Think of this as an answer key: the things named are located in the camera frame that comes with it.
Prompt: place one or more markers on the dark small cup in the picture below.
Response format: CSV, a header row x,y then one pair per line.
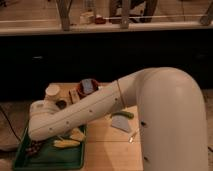
x,y
61,104

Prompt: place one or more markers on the green plastic tray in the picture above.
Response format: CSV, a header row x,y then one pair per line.
x,y
48,157

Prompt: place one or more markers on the silver fork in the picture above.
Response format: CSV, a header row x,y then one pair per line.
x,y
132,137

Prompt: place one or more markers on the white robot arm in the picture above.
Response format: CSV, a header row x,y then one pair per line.
x,y
171,110

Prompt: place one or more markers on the yellow banana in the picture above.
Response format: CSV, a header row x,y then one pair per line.
x,y
65,143

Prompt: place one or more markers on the dark red grape bunch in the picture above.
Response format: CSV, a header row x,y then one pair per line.
x,y
33,148

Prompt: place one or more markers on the blue sponge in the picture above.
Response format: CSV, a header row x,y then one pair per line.
x,y
87,86

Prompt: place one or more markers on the green cucumber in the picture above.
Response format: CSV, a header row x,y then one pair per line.
x,y
126,114

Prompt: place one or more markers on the brown rectangular block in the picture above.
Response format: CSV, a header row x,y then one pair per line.
x,y
74,96

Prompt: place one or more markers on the grey triangular cloth piece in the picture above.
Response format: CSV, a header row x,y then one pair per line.
x,y
121,123

